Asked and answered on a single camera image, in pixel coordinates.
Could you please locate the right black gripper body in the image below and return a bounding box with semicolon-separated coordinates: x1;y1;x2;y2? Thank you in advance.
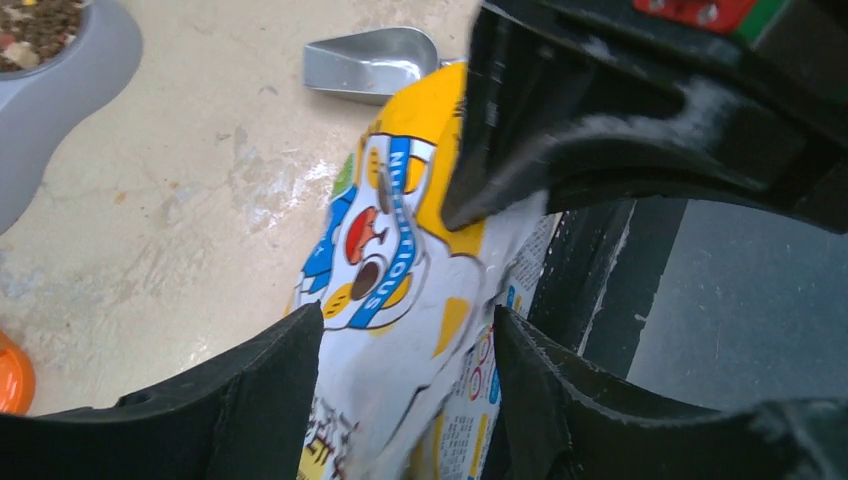
480;1;847;232

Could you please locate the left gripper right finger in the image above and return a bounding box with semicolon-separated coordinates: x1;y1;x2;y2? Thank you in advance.
494;307;847;479

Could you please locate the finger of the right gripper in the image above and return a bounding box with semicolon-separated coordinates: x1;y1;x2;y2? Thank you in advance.
441;6;808;231

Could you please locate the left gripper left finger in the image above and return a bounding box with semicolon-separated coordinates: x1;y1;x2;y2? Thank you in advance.
1;304;323;479

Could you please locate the metal food scoop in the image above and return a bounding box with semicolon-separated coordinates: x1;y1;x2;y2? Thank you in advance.
302;26;463;106

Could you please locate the pet food bag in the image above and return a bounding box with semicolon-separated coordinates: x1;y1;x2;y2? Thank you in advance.
290;63;549;479

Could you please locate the grey double pet bowl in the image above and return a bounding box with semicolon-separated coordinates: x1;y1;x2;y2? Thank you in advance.
1;0;143;232

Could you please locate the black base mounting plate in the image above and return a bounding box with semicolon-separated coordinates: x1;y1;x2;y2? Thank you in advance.
528;198;687;378

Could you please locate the orange green toy block piece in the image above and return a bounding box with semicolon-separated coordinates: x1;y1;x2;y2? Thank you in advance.
1;333;36;415

